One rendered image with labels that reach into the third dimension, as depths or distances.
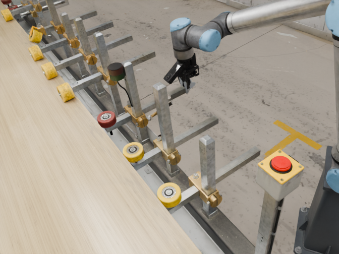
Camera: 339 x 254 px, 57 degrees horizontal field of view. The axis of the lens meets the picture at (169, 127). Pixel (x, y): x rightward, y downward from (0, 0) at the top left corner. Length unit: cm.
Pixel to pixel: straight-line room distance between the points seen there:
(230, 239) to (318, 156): 140
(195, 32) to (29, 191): 87
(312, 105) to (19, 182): 230
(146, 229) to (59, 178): 40
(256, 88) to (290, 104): 35
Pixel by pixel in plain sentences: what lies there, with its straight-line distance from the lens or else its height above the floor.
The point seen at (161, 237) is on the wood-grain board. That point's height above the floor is 90.
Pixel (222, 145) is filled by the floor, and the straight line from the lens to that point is 244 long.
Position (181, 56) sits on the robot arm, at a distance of 143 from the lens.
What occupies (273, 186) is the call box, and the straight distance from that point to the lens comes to 73.
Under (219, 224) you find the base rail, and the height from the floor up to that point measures 70.
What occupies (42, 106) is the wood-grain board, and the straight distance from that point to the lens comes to 160.
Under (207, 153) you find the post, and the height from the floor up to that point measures 106.
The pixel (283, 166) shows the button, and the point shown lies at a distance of 71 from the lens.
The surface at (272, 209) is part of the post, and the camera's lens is 83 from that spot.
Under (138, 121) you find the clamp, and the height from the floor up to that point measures 86.
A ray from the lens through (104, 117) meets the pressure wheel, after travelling 139.
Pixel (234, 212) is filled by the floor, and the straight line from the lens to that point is 208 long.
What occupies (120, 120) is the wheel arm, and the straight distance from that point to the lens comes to 143.
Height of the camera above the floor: 177
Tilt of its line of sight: 43 degrees down
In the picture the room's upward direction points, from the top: 8 degrees counter-clockwise
